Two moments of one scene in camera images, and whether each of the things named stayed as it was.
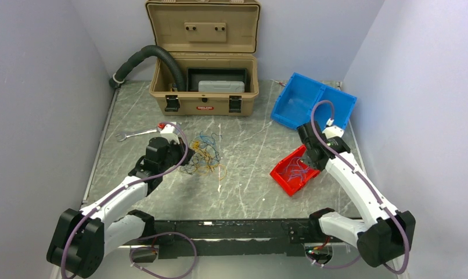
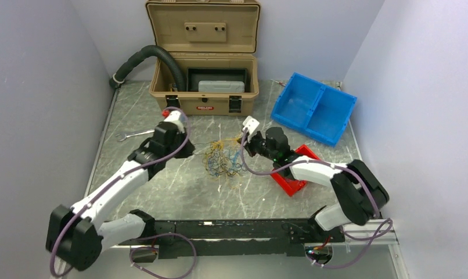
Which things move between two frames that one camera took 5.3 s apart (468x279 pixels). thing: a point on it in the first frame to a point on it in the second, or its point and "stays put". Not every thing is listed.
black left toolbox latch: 172,103 stays put
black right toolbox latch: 235,104 stays put
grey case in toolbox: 222,86 stays put
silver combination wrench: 125,136 stays put
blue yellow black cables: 204,156 to 222,161
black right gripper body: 306,158 to 256,144
